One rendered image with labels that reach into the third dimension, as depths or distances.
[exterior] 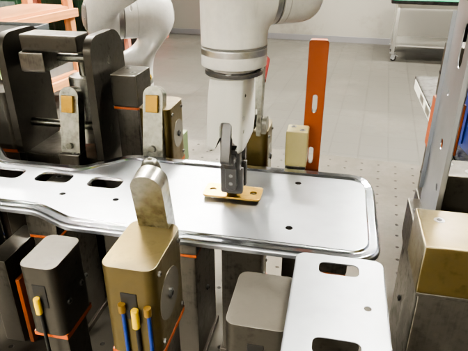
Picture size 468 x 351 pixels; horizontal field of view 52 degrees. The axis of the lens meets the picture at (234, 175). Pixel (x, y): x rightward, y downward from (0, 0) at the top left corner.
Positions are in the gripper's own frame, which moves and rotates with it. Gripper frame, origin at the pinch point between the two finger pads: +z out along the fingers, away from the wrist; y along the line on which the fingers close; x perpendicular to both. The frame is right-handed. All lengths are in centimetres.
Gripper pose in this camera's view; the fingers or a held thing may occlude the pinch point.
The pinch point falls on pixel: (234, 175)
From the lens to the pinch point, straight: 68.8
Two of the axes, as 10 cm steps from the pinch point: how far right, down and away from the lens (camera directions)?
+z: 0.0, 9.0, 4.4
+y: -2.1, 4.3, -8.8
